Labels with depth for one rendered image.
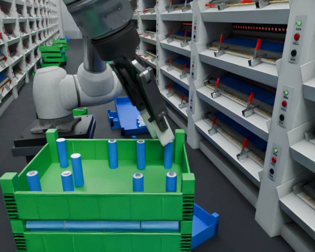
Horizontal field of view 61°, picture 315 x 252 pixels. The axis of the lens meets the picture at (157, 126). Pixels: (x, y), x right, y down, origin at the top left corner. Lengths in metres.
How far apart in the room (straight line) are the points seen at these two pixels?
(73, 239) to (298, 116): 0.67
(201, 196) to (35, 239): 0.80
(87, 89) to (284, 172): 0.85
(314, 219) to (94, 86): 0.95
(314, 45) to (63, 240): 0.73
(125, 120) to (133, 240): 1.40
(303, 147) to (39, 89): 1.02
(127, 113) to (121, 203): 1.46
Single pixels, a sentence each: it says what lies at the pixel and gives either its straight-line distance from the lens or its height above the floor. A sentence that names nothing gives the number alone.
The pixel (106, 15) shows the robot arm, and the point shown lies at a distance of 0.42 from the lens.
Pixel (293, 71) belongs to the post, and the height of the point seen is 0.57.
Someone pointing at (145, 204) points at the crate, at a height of 0.43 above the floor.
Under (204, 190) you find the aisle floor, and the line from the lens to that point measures 1.24.
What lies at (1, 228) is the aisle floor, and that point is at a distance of 1.18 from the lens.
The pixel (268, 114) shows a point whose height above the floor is 0.38.
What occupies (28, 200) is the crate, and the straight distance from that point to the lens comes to 0.48.
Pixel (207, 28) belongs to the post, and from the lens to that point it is 1.43.
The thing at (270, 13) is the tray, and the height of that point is 0.72.
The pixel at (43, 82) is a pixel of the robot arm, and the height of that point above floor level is 0.45.
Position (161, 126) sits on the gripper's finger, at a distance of 0.50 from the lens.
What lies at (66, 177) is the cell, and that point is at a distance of 0.47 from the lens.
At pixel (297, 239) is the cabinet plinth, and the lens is 1.04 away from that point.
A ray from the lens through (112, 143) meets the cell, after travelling 0.57.
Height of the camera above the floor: 0.71
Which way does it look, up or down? 22 degrees down
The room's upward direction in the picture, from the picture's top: straight up
